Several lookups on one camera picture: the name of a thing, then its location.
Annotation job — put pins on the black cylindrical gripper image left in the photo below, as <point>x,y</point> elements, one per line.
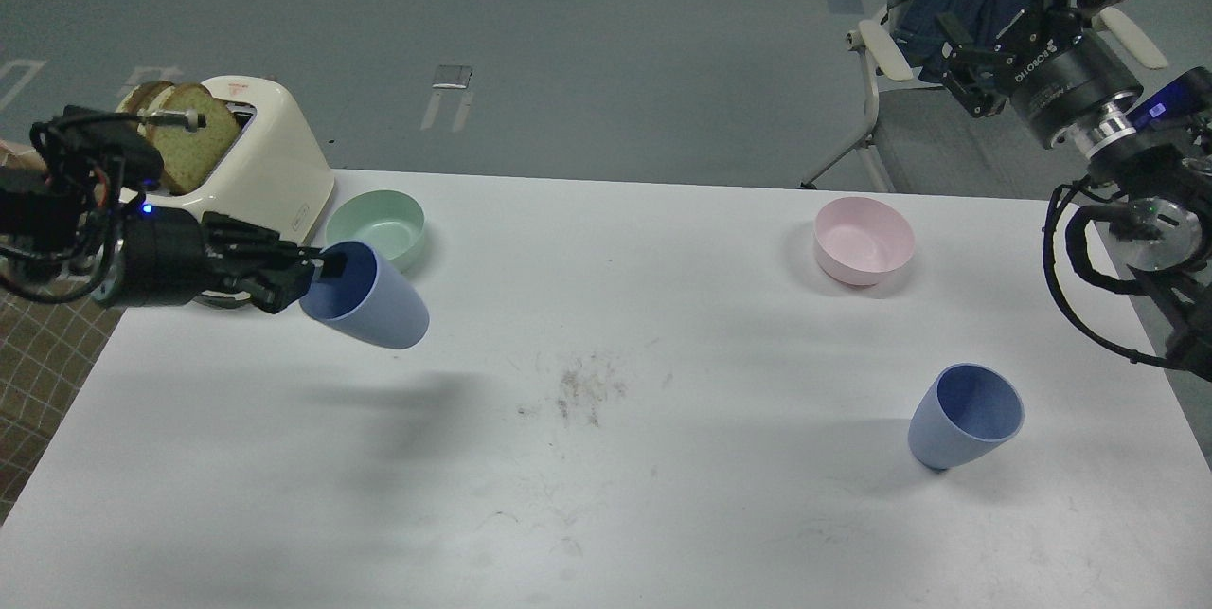
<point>168,257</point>

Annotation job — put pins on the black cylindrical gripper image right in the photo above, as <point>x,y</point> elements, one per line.
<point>1048,65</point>

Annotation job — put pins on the blue cup image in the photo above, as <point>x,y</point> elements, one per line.
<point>373,302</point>
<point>968,411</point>

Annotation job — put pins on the green bowl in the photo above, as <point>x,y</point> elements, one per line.
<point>392,223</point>

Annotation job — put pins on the cream white toaster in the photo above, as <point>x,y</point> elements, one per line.
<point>273,175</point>

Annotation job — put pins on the grey office chair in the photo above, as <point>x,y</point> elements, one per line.
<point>916,138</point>

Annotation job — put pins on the bread slice front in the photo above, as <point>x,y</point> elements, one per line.
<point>190,157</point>

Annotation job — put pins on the bread slice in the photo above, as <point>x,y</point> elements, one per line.
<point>150,97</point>
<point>190,157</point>

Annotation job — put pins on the bread slice back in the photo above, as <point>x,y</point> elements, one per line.
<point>150,97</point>

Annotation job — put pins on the pink bowl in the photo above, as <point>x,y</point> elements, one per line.
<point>861,241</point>

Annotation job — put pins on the beige checkered cloth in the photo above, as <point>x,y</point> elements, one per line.
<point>48,350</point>

